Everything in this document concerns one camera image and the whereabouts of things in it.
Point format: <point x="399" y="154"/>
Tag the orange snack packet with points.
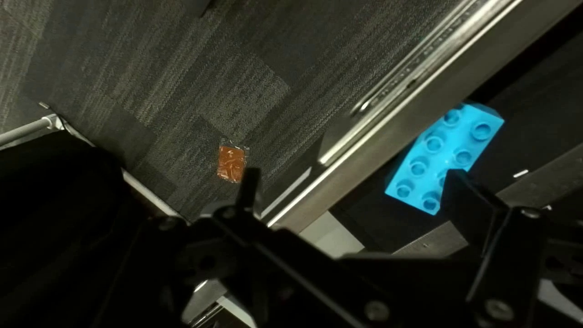
<point x="232" y="163"/>

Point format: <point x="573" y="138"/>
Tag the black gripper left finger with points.
<point x="250" y="189"/>

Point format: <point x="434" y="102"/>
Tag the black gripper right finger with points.
<point x="485" y="213"/>

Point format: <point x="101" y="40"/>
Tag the blue building block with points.
<point x="443" y="156"/>

